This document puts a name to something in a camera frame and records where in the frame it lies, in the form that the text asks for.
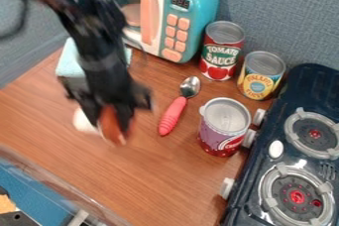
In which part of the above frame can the orange and white toy ice cream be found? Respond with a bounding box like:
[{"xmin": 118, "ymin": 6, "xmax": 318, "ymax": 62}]
[{"xmin": 71, "ymin": 104, "xmax": 130, "ymax": 147}]

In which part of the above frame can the silver spoon with red handle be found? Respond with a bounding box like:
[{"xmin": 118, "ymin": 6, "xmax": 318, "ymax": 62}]
[{"xmin": 156, "ymin": 74, "xmax": 203, "ymax": 137}]

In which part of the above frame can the red tomato sauce can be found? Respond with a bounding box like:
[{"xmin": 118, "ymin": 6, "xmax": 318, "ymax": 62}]
[{"xmin": 198, "ymin": 20, "xmax": 247, "ymax": 82}]

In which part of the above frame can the yellow pineapple can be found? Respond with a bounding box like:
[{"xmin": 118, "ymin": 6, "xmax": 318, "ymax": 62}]
[{"xmin": 235, "ymin": 50, "xmax": 287, "ymax": 102}]

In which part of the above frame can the teal cloth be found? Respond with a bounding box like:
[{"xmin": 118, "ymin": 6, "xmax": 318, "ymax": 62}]
[{"xmin": 54, "ymin": 37, "xmax": 134, "ymax": 79}]

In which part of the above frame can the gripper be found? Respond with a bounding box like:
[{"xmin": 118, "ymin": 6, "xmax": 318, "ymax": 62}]
[{"xmin": 57, "ymin": 76, "xmax": 156, "ymax": 137}]

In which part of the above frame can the toy microwave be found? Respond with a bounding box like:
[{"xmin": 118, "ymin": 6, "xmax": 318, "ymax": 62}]
[{"xmin": 99, "ymin": 0, "xmax": 222, "ymax": 64}]

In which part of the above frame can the toy stove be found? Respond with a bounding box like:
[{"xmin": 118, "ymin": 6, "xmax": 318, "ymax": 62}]
[{"xmin": 218, "ymin": 62, "xmax": 339, "ymax": 226}]

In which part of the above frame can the purple and red can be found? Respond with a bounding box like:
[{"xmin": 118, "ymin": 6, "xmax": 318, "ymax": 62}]
[{"xmin": 195, "ymin": 96, "xmax": 254, "ymax": 158}]

